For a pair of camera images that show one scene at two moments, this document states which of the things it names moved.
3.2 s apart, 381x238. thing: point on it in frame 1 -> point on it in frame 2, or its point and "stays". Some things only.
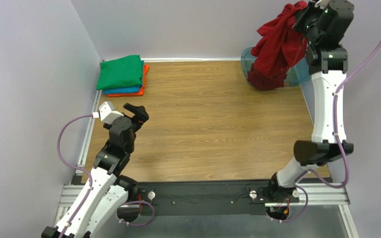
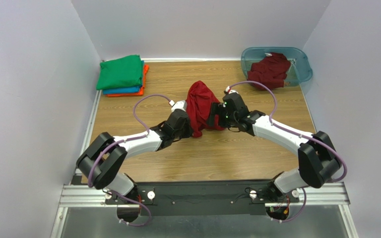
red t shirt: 283,45 -> 200,100
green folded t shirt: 124,72 stays
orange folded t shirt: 141,91 stays
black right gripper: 302,21 -> 215,114
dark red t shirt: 262,81 stays
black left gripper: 135,118 -> 184,123
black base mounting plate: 205,198 stays
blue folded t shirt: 127,90 stays
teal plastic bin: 299,75 stays
